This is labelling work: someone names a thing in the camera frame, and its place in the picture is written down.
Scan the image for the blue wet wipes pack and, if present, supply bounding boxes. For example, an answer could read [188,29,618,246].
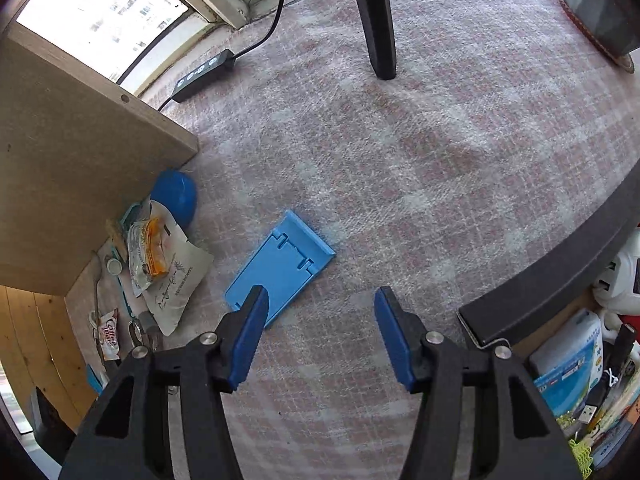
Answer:
[528,309,603,429]

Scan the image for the coffee mate sachet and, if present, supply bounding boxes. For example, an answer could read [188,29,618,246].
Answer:
[98,309,120,362]

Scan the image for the green white lip balm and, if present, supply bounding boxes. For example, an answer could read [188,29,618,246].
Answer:
[104,255,124,276]

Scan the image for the orange clear snack wrapper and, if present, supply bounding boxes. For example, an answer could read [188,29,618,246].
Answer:
[127,216,169,296]

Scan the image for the white paper bag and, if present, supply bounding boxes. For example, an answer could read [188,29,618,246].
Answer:
[142,200,214,336]

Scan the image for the blue phone stand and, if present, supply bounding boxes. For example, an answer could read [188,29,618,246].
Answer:
[224,210,336,327]

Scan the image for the yellow badminton shuttlecock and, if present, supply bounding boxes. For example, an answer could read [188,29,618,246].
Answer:
[568,439,593,479]

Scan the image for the white egg-shaped charger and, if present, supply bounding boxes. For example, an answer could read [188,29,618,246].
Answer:
[593,228,640,316]

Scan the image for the black storage tray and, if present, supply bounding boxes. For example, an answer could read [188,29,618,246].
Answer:
[458,168,639,479]

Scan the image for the blue round lid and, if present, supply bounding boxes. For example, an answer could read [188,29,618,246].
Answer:
[151,169,198,230]

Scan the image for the large upright wooden board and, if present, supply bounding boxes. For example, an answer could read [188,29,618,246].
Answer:
[1,23,198,296]

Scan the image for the pink plaid tablecloth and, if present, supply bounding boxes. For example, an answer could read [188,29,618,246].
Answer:
[143,0,639,479]

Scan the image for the potted spider plant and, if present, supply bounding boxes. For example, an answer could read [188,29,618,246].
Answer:
[559,0,639,74]

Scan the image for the black tripod stand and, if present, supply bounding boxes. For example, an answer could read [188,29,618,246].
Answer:
[356,0,396,80]

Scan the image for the black inline cable remote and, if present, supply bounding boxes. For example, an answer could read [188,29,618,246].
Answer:
[170,49,235,103]

